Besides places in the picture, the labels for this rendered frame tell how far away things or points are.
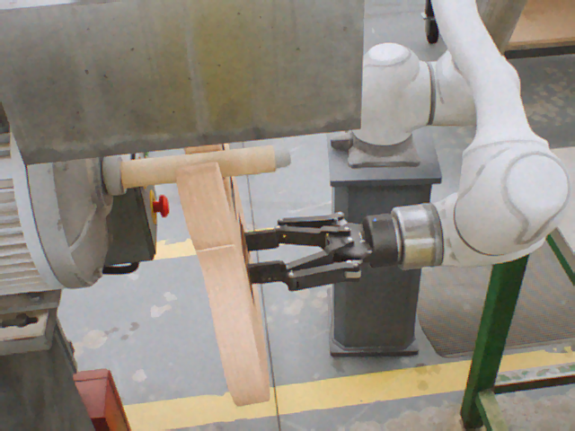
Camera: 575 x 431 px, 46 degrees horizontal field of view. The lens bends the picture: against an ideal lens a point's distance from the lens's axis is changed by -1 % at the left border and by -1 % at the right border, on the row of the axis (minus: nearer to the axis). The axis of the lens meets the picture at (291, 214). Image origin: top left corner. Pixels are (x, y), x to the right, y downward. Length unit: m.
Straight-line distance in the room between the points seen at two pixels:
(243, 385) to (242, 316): 0.10
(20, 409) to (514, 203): 0.69
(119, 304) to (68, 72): 1.88
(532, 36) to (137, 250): 2.19
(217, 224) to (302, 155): 2.23
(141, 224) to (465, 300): 1.46
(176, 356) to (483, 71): 1.56
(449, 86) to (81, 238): 1.06
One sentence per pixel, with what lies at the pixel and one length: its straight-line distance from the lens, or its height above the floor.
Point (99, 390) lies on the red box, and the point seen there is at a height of 0.62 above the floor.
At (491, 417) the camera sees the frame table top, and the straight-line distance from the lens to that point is 1.84.
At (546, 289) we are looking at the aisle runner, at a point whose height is 0.00.
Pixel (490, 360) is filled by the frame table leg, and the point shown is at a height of 0.34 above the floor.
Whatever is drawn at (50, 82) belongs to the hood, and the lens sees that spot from 0.59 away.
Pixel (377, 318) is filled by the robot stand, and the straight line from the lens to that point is 2.06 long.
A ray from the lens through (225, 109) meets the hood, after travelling 0.59.
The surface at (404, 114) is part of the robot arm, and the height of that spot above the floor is 0.85.
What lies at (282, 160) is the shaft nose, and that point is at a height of 1.25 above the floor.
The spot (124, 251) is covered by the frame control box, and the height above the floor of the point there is 0.95.
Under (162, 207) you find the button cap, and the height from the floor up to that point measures 0.99.
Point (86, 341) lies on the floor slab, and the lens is 2.34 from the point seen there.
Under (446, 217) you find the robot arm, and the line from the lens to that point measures 0.94.
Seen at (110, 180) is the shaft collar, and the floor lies 1.26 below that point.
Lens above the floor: 1.73
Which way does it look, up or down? 41 degrees down
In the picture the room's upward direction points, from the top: 3 degrees counter-clockwise
